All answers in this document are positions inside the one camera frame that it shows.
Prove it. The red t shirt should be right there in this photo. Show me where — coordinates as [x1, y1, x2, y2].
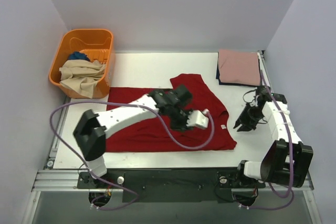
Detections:
[104, 73, 238, 154]

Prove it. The beige t shirt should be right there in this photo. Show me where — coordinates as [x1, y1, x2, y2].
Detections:
[59, 59, 106, 98]

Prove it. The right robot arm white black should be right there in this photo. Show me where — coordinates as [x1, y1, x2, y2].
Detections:
[234, 86, 313, 188]

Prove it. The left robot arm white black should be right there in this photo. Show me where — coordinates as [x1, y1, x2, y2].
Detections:
[73, 85, 207, 188]

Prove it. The folded pink t shirt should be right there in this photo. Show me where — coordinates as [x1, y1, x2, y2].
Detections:
[217, 48, 262, 86]

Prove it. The folded navy t shirt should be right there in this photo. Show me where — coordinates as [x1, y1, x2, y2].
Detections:
[215, 52, 263, 87]

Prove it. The orange plastic basket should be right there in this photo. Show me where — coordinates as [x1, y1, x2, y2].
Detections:
[49, 28, 116, 99]

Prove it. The blue t shirt in basket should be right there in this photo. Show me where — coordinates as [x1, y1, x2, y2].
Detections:
[68, 51, 90, 61]

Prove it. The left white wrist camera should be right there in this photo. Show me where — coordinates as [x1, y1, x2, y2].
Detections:
[186, 109, 209, 130]

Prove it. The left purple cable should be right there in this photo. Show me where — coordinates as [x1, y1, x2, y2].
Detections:
[49, 102, 215, 210]

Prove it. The purple cable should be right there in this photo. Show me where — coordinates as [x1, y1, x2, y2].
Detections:
[233, 69, 296, 209]
[49, 102, 215, 210]

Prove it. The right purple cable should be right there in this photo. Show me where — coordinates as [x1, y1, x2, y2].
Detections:
[233, 69, 296, 209]

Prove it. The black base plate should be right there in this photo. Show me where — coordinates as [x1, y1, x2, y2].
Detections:
[76, 167, 266, 204]

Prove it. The aluminium rail frame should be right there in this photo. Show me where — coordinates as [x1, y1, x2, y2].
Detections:
[31, 98, 315, 192]

